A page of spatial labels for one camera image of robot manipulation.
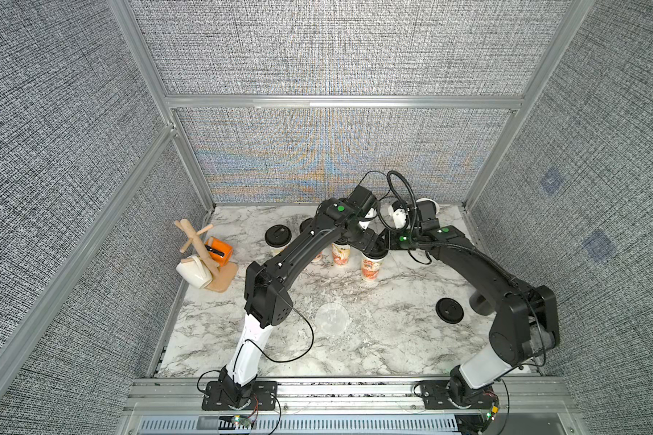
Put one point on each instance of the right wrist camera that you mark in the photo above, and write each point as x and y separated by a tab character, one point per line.
398	213

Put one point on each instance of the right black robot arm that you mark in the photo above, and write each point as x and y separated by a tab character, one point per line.
525	324

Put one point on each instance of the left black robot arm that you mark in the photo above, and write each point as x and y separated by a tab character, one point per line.
267	285

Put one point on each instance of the yellow patterned paper cup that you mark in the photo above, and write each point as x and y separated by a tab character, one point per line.
276	250

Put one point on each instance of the orange mug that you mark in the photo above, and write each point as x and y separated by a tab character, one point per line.
219	251

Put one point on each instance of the wooden mug tree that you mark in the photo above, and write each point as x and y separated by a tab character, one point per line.
222	275

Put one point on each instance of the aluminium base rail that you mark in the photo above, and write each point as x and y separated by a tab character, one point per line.
521	404

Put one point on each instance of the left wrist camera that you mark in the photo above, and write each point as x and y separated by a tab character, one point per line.
364	203

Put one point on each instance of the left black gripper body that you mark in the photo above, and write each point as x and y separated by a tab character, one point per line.
366	239

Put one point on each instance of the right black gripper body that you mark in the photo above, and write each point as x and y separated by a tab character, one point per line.
390	238

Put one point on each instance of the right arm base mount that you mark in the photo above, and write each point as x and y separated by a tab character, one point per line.
438	396

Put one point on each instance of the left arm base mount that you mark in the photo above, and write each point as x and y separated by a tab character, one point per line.
226	396

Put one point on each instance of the white mug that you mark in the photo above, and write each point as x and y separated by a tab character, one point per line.
194	271

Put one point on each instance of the red flower paper cup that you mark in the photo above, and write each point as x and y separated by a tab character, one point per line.
370	268

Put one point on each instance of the black mug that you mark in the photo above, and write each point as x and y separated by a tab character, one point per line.
480	304

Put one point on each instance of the red patterned paper cup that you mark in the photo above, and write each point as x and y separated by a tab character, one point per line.
318	258

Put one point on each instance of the black cup lid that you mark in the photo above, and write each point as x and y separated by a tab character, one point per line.
306	225
449	310
278	236
376	254

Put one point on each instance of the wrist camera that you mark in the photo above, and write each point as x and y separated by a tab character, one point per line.
398	213
364	203

